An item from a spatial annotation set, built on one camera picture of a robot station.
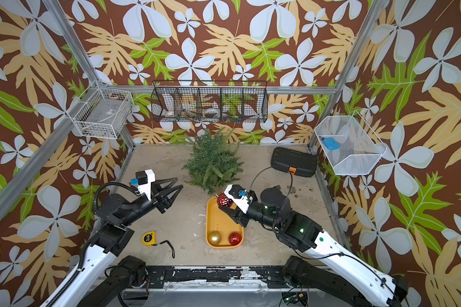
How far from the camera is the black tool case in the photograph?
104 centimetres

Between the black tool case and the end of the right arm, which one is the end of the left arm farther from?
the black tool case

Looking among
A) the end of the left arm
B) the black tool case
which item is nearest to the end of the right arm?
the end of the left arm
